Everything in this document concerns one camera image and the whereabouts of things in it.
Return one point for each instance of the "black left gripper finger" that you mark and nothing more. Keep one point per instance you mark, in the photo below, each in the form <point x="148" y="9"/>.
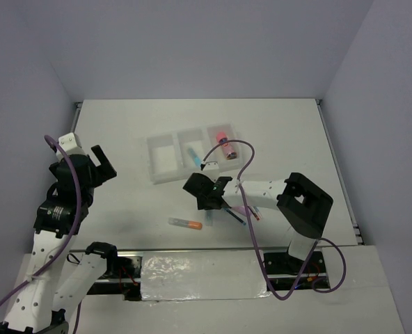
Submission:
<point x="100" y="155"/>
<point x="106" y="172"/>

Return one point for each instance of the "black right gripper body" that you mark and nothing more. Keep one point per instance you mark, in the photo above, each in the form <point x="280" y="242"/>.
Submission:
<point x="202" y="204"/>

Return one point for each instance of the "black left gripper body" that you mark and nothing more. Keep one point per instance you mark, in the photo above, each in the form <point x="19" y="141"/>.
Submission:
<point x="88" y="194"/>

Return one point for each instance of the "blue highlighter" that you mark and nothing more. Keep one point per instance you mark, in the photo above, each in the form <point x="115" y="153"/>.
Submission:
<point x="192" y="153"/>

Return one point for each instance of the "pink capped glue bottle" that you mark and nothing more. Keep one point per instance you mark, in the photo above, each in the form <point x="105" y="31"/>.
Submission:
<point x="228" y="150"/>

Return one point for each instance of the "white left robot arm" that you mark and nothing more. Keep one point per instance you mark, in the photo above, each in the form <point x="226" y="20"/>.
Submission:
<point x="41" y="304"/>

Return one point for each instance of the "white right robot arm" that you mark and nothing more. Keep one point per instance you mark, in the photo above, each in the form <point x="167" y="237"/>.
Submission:
<point x="305" y="206"/>

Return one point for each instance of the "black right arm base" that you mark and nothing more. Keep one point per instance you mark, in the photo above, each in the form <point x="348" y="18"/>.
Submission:
<point x="279" y="262"/>

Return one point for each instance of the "green capped highlighter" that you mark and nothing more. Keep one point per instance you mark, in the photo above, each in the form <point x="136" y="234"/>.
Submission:
<point x="209" y="218"/>

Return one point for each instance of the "orange capped highlighter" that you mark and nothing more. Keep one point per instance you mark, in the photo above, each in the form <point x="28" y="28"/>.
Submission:
<point x="185" y="223"/>

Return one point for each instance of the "purple highlighter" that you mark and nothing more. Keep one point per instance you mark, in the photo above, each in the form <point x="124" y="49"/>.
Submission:
<point x="241" y="210"/>

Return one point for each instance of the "dark blue pen refill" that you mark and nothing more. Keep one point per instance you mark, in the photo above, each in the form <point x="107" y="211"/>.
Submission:
<point x="258" y="212"/>

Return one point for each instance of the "white three-compartment tray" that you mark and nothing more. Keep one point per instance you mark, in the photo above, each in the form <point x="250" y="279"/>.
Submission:
<point x="169" y="161"/>

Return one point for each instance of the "red pen refill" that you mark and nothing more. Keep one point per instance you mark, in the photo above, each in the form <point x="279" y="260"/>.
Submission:
<point x="254" y="213"/>

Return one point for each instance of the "silver foil tape sheet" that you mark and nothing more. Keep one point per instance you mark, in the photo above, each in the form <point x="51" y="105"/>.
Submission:
<point x="201" y="275"/>

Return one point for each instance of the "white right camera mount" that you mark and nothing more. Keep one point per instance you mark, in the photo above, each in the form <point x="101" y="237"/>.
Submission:
<point x="211" y="170"/>

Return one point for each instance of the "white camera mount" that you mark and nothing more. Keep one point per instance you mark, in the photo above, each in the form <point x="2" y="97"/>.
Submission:
<point x="71" y="144"/>
<point x="211" y="170"/>

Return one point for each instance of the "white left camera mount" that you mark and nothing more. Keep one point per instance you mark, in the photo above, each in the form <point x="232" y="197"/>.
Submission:
<point x="71" y="144"/>

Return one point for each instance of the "aluminium table edge rail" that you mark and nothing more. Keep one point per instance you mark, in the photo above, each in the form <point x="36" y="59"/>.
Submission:
<point x="354" y="223"/>

